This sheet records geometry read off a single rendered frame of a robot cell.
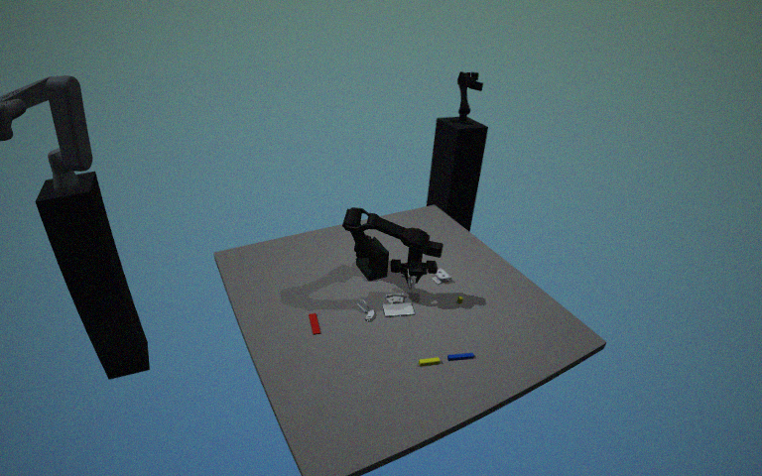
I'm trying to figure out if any red rectangular block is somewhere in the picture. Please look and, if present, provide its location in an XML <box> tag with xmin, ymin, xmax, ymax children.
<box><xmin>309</xmin><ymin>313</ymin><xmax>320</xmax><ymax>335</ymax></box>

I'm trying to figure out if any yellow rectangular bar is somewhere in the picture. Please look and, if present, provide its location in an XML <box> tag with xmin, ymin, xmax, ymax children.
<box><xmin>419</xmin><ymin>357</ymin><xmax>440</xmax><ymax>366</ymax></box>

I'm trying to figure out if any blue flat bar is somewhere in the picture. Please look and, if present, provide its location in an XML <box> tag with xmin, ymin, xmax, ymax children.
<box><xmin>447</xmin><ymin>353</ymin><xmax>474</xmax><ymax>361</ymax></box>

